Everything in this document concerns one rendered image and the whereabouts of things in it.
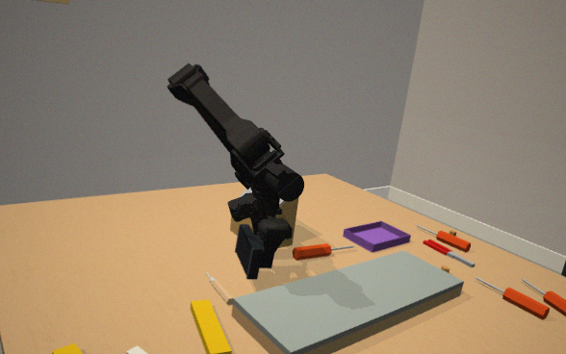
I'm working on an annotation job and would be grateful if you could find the yellow flat bar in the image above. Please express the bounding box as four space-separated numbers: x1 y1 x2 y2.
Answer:
52 343 83 354
190 300 232 354

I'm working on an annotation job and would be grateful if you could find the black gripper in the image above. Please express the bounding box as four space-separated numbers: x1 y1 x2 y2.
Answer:
250 183 293 261

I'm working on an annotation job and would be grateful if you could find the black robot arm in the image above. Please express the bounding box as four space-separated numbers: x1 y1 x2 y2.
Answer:
167 63 304 222

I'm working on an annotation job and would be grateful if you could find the purple open-top tray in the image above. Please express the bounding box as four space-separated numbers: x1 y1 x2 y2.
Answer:
343 221 411 252

